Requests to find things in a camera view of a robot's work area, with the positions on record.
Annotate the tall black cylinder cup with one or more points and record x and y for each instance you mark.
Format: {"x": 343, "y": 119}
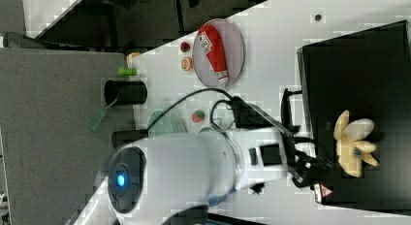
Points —
{"x": 124, "y": 92}

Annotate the red strawberry toy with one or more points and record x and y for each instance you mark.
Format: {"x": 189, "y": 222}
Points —
{"x": 185, "y": 47}

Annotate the green measuring cup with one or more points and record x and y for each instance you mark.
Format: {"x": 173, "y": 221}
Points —
{"x": 219, "y": 124}

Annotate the grey round plate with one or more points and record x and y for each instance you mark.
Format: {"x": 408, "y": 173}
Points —
{"x": 234, "y": 55}

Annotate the green oval colander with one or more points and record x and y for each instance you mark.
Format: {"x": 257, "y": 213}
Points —
{"x": 168, "y": 124}

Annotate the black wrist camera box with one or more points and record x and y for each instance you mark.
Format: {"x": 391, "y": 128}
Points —
{"x": 246, "y": 117}

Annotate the red round fruit toy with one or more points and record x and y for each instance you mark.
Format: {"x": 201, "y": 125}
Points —
{"x": 198, "y": 116}

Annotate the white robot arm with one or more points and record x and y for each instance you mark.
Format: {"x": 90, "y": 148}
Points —
{"x": 175, "y": 178}

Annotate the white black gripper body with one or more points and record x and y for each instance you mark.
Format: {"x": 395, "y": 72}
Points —
{"x": 263, "y": 156}

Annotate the orange slice toy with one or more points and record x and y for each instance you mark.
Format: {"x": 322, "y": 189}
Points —
{"x": 187, "y": 63}

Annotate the peeled banana toy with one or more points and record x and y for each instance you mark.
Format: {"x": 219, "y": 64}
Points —
{"x": 352, "y": 149}

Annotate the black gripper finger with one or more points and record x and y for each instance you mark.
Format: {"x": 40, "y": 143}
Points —
{"x": 310, "y": 177}
{"x": 311, "y": 155}

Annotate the green spatula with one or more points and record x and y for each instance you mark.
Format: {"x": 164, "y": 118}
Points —
{"x": 99, "y": 115}

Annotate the red ketchup bottle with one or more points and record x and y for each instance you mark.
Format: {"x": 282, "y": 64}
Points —
{"x": 213, "y": 48}

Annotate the small black cup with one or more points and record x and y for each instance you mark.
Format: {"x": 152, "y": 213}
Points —
{"x": 120, "y": 138}

